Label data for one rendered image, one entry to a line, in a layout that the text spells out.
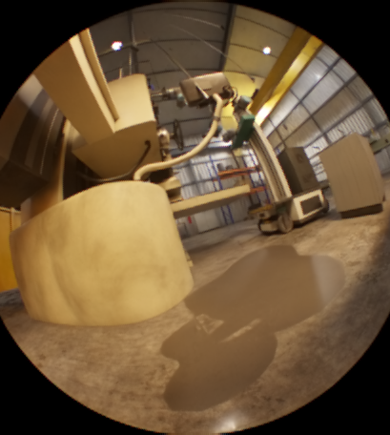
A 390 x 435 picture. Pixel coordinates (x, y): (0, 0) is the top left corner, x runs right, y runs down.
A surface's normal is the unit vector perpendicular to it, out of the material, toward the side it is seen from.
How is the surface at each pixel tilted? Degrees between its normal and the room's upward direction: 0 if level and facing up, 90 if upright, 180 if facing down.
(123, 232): 90
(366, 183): 90
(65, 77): 180
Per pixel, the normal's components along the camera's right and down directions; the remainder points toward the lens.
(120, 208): 0.51, -0.23
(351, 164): -0.95, 0.28
